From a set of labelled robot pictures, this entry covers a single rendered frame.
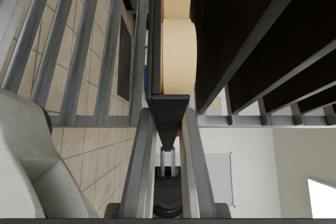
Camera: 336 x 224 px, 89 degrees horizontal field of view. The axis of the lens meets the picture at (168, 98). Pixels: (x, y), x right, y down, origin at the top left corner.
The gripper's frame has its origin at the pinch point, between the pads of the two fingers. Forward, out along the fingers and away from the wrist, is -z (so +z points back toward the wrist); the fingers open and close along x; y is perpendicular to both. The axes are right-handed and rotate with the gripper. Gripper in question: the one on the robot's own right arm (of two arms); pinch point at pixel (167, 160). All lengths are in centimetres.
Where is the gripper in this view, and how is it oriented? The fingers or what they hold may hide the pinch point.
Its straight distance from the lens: 41.4
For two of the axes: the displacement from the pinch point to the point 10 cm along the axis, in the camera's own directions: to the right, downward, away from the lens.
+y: 0.0, 1.8, -9.8
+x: 10.0, 0.0, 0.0
